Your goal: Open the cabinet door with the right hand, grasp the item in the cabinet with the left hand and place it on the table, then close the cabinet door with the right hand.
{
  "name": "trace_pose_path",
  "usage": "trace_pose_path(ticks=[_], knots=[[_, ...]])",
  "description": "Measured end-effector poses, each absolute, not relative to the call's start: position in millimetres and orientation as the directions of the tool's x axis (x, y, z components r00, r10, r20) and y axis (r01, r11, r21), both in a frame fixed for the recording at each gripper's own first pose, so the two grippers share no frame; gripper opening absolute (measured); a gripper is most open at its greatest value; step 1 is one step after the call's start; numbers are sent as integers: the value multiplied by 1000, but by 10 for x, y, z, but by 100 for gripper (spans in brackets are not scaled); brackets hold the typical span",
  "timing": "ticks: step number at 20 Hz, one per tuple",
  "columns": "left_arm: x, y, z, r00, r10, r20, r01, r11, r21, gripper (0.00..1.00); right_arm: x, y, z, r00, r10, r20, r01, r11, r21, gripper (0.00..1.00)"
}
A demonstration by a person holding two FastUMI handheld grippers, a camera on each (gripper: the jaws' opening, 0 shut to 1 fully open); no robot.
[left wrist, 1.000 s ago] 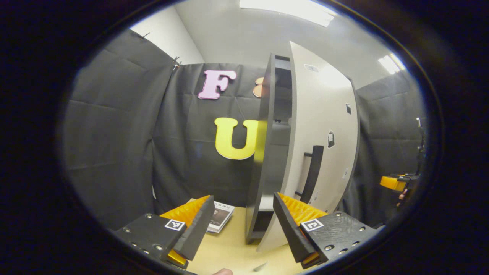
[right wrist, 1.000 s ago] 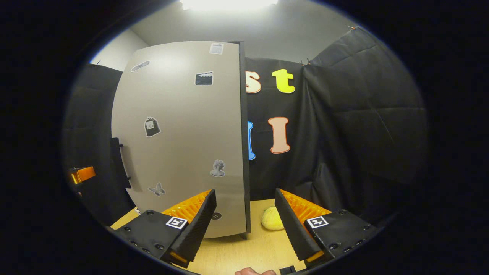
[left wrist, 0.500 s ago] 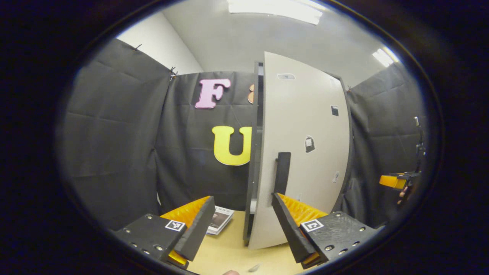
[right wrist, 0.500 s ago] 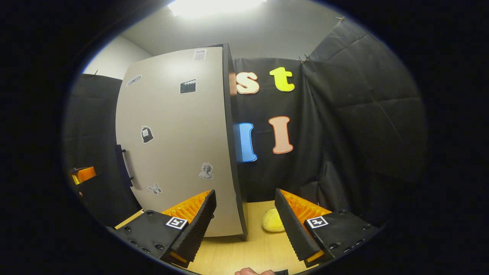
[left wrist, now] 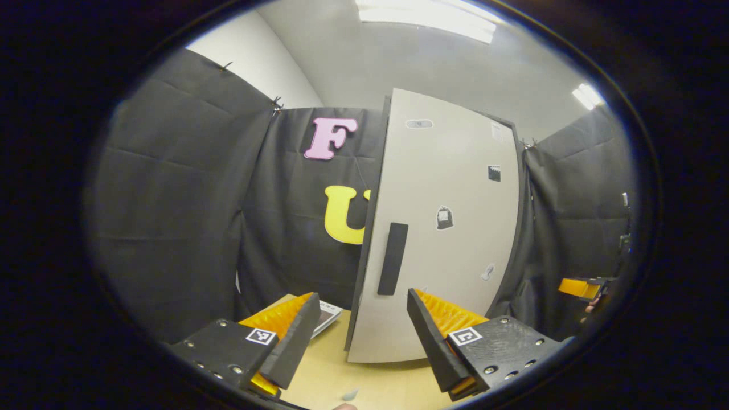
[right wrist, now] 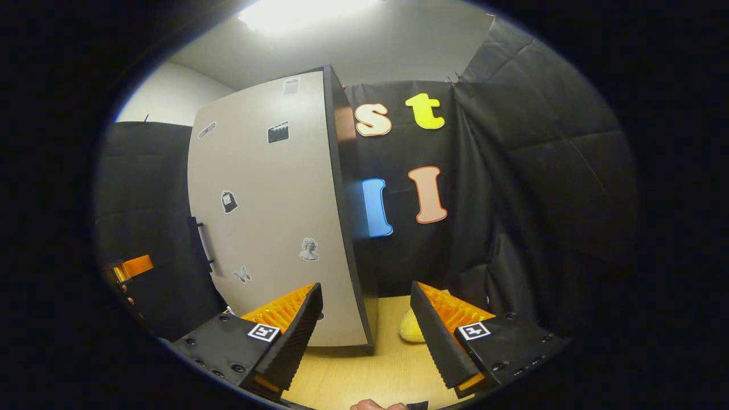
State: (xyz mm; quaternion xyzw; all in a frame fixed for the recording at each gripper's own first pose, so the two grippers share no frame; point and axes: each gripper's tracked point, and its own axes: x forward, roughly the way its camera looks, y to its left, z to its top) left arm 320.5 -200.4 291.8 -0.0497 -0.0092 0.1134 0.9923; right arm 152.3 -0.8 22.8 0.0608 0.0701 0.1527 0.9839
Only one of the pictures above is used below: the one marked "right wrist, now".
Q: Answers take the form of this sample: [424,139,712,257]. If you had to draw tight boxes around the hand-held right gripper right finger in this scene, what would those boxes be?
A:
[410,281,570,399]

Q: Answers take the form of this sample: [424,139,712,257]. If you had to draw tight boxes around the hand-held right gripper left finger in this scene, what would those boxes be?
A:
[171,283,323,399]

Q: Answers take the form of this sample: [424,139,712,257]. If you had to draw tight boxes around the black door handle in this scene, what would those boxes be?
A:
[188,215,217,273]

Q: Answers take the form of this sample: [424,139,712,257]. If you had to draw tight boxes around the yellow fluffy lump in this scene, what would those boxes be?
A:
[398,309,427,343]

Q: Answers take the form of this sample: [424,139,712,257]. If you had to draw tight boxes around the black backdrop cloth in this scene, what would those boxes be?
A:
[94,17,638,342]

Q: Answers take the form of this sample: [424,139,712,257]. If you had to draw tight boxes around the ceiling light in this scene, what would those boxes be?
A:
[236,0,381,34]

